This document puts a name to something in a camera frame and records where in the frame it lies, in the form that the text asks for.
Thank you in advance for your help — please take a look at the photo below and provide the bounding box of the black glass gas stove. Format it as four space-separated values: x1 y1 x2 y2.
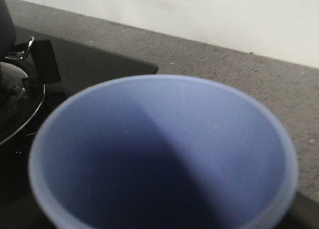
0 28 158 229

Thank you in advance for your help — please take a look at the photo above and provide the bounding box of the black right gas burner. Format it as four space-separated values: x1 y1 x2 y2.
0 36 61 144

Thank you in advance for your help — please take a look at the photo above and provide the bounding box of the dark blue saucepan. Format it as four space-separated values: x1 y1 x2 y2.
0 0 16 60

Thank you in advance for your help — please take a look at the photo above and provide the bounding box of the light blue ribbed cup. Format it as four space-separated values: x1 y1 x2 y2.
28 75 299 229

